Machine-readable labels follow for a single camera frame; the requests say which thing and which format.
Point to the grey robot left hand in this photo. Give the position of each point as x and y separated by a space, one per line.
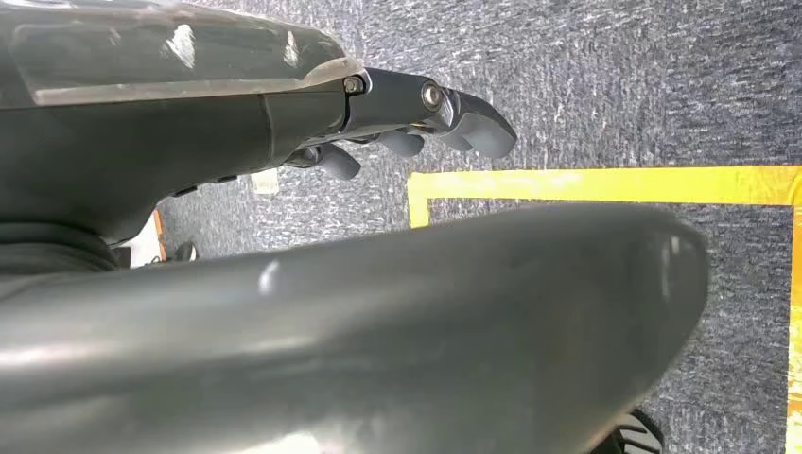
156 125

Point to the white board with orange edge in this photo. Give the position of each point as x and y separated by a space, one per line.
145 244

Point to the small white floor label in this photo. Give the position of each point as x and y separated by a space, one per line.
265 181

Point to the ribbed grey left arm sleeve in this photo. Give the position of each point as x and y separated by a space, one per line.
44 250

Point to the smooth grey robot body shell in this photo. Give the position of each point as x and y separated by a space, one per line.
351 338

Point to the yellow floor tape outline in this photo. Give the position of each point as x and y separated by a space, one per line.
564 183

